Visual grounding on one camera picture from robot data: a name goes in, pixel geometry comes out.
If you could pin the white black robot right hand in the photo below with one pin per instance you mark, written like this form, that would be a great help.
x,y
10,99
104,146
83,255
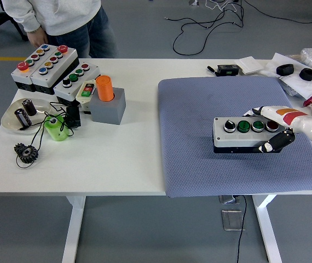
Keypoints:
x,y
282,116

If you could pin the white four-button control box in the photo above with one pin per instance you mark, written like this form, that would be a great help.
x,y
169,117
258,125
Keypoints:
x,y
235,137
68,91

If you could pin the six-button box with e-stop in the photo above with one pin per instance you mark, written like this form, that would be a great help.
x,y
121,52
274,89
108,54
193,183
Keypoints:
x,y
46,79
22,78

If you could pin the clear plastic packet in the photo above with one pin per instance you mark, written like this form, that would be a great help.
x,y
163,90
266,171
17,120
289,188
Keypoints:
x,y
293,90

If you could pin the white paper sheet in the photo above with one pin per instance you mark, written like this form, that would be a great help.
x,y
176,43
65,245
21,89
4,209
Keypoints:
x,y
282,59

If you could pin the small black electronic module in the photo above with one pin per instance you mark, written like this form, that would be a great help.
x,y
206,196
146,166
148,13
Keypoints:
x,y
227,70

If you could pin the grey-blue textured mat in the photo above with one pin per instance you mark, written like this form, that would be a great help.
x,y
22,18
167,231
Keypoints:
x,y
199,123

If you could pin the metal floor socket plate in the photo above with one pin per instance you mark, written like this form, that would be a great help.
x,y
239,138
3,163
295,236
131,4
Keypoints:
x,y
231,220
227,200

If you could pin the white table leg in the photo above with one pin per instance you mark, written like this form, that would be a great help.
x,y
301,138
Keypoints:
x,y
268,233
74,233

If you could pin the silver stand foot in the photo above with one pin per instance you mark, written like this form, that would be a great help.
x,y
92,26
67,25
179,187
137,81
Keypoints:
x,y
193,2

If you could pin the grey cube block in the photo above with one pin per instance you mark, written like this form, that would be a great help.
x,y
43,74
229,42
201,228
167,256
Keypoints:
x,y
106,113

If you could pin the orange cylinder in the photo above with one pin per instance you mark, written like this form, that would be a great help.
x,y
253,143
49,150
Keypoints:
x,y
104,89

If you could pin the black power adapter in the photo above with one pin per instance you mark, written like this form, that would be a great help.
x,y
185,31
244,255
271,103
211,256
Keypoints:
x,y
74,116

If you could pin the green plastic cylinder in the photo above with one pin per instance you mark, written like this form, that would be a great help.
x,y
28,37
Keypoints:
x,y
57,132

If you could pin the person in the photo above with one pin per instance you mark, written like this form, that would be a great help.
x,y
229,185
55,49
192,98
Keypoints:
x,y
63,16

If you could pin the dark brown capacitor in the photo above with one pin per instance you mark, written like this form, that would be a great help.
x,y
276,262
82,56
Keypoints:
x,y
30,108

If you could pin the black metal gear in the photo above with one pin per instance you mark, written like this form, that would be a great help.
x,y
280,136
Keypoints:
x,y
33,158

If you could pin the person's hand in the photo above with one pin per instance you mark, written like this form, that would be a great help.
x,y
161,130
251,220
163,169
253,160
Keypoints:
x,y
37,38

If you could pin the capacitor with grey stripe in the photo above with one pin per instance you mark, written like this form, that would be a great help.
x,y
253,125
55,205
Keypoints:
x,y
23,117

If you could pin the silver metal dish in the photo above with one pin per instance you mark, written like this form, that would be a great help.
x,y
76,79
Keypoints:
x,y
11,120

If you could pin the white square switch plate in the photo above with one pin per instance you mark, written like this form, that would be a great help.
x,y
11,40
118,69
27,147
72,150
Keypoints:
x,y
250,65

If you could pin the cream red-green switch box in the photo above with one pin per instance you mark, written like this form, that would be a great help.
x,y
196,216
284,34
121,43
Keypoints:
x,y
86,93

